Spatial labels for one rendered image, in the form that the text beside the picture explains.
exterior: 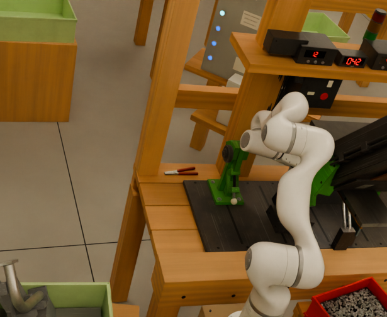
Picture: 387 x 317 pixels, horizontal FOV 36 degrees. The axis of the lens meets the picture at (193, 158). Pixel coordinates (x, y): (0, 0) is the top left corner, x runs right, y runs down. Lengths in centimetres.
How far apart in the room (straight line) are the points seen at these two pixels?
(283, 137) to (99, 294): 82
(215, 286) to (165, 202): 45
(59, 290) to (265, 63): 110
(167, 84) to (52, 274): 141
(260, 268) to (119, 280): 148
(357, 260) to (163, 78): 109
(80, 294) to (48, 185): 181
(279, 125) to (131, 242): 130
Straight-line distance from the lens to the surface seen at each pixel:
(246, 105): 250
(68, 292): 207
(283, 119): 184
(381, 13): 255
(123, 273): 306
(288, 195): 178
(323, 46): 237
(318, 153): 183
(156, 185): 257
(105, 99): 466
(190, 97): 251
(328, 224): 267
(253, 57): 229
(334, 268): 248
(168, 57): 227
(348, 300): 242
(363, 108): 289
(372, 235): 273
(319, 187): 240
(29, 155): 403
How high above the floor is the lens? 253
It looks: 37 degrees down
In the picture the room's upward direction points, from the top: 16 degrees clockwise
